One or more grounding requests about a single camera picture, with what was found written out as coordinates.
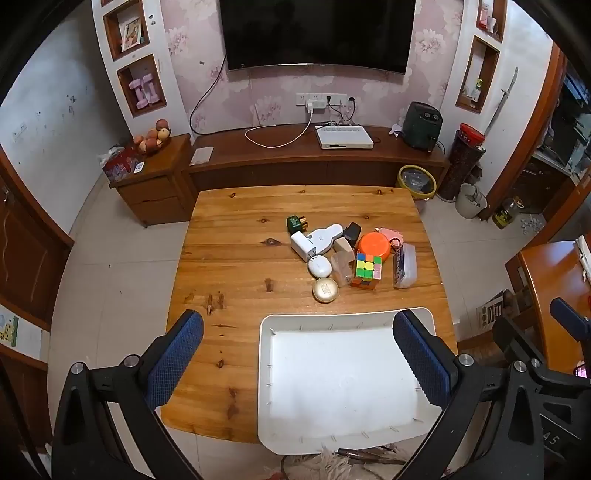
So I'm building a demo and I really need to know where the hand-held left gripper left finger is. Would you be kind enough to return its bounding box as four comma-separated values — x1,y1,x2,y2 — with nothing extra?
51,309,205,480

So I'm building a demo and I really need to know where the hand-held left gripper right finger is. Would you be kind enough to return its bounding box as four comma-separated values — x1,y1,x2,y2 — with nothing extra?
392,308,546,480

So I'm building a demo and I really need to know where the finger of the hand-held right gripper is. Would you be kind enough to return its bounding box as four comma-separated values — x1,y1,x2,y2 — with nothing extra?
549,298,591,344
492,316,552,370

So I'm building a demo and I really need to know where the clear oblong plastic box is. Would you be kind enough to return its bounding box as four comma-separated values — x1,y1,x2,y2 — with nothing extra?
392,243,417,290

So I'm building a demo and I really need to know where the white plastic tray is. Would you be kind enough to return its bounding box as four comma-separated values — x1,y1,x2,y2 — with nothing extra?
256,307,445,455

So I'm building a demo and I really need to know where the colourful puzzle cube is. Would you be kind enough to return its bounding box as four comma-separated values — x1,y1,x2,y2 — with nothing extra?
349,253,384,291

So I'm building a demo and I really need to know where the gold round compact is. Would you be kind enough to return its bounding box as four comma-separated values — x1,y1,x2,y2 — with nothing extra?
312,277,340,304

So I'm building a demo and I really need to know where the white oval mouse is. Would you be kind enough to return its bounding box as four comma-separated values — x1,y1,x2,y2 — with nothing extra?
307,255,333,280

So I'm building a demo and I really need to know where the white charger plug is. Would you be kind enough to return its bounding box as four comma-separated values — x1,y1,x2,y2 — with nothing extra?
290,231,317,260

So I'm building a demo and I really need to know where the orange wooden side table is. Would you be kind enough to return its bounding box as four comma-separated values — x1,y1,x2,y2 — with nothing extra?
504,240,591,374

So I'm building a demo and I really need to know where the yellow oil bottle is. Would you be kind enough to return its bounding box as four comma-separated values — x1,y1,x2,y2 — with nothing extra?
492,196,525,230

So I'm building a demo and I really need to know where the white bucket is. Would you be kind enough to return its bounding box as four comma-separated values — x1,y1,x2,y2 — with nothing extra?
455,183,488,220

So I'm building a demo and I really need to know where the white fringed rug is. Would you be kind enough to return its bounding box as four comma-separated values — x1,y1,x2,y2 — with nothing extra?
281,445,402,480

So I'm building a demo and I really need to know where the white plastic spray head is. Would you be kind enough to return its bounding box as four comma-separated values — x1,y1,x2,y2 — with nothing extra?
307,223,345,254

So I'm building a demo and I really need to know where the wooden side cabinet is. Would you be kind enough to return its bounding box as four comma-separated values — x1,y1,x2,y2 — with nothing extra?
109,134,197,228

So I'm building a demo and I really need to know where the yellow waste bin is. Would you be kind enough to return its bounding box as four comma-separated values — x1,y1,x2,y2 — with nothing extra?
396,165,437,201

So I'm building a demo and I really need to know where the dark cylinder with red lid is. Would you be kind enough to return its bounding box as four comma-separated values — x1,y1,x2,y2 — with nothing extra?
436,123,486,202

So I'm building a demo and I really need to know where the brown wooden door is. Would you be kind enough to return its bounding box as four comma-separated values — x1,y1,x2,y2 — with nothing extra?
0,148,75,330

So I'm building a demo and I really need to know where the red tissue box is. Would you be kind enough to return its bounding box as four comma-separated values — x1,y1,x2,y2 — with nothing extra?
99,145,139,182

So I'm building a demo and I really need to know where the long wooden television cabinet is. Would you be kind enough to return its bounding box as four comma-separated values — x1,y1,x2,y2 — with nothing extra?
187,124,451,192

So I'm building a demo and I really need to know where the bowl of fruit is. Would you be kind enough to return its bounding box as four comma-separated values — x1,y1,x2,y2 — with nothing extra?
133,119,171,153

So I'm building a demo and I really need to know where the grey long stick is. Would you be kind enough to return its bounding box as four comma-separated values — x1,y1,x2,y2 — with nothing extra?
485,67,519,137

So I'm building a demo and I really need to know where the dark green air fryer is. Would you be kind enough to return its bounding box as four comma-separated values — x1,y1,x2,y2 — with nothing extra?
402,102,443,151

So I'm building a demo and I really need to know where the white set-top box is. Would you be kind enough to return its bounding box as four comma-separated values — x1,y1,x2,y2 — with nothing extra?
315,124,374,151

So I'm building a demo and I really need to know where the black television cable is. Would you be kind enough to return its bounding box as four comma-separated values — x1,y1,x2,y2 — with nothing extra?
189,55,227,134

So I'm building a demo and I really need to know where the white charging cable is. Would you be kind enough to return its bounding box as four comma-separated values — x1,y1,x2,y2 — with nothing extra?
245,102,319,148

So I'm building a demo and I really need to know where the white wall power strip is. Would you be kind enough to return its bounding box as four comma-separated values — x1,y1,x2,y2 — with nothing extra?
295,92,348,108

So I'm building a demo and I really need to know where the photo frame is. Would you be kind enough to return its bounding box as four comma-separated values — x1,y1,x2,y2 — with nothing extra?
121,17,143,52

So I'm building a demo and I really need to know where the black wall television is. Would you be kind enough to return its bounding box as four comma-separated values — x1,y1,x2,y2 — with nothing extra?
218,0,416,75

